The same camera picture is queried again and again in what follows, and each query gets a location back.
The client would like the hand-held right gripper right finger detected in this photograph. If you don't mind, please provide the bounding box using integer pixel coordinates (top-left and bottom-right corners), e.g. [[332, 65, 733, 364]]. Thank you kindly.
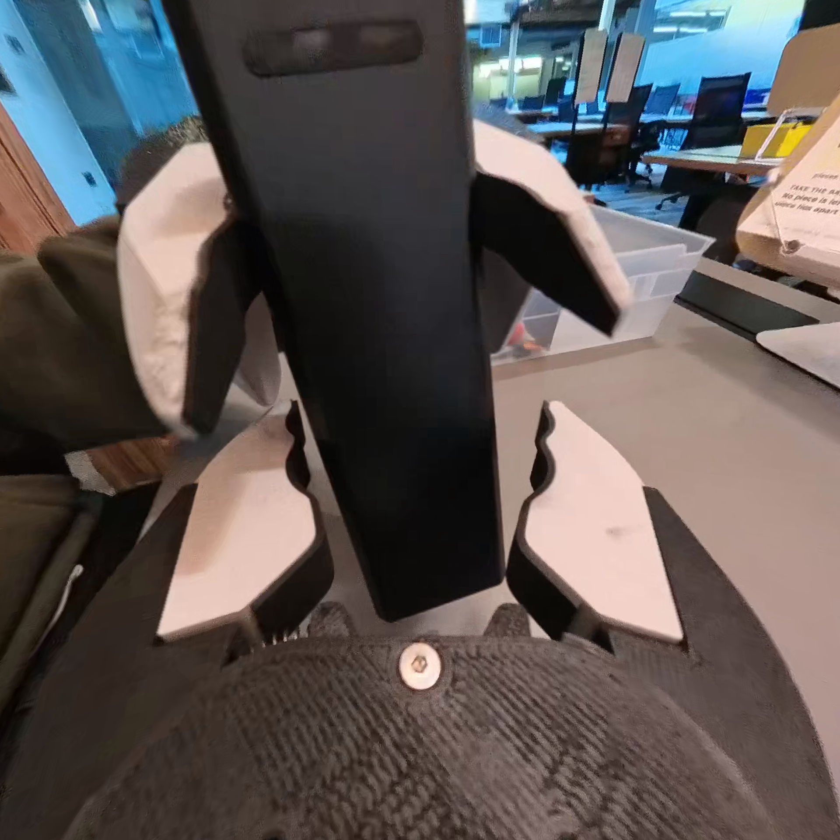
[[505, 399, 685, 645]]

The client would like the wooden-top long desk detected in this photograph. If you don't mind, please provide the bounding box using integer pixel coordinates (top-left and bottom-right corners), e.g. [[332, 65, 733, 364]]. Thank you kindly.
[[643, 146, 782, 177]]

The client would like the grey desk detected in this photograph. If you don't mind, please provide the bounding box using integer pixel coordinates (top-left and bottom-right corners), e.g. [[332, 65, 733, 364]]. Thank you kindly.
[[134, 259, 840, 788]]

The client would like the black office chair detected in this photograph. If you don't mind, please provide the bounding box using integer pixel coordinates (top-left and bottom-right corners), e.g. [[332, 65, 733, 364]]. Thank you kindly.
[[659, 72, 752, 211], [566, 82, 654, 191]]

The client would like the clear plastic bin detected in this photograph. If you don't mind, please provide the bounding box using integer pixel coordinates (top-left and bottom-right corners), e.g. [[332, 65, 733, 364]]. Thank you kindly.
[[491, 203, 716, 366]]

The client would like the black USB hub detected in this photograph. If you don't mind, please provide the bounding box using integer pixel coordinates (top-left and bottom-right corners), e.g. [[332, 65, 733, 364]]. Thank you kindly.
[[163, 0, 508, 623]]

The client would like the person's left forearm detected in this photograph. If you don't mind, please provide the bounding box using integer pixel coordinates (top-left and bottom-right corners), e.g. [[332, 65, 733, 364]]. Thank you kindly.
[[0, 217, 175, 454]]

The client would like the yellow plastic bin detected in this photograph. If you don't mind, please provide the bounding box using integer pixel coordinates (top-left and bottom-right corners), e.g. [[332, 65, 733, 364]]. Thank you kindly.
[[742, 121, 818, 163]]

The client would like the person's green jacket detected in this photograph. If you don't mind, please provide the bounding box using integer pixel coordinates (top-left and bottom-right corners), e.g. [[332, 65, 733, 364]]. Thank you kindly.
[[0, 472, 89, 713]]

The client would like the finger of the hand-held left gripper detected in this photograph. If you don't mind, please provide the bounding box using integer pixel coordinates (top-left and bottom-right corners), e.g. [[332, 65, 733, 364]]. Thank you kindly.
[[117, 141, 286, 441], [472, 120, 635, 337]]

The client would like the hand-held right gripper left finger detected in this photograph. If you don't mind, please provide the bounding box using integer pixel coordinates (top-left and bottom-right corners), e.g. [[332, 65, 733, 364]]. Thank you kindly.
[[155, 400, 334, 643]]

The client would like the wooden instruction board with stand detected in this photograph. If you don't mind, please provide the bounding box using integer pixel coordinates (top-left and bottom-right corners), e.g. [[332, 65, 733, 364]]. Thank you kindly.
[[607, 33, 647, 105], [735, 92, 840, 401], [777, 26, 840, 116], [576, 28, 610, 105]]

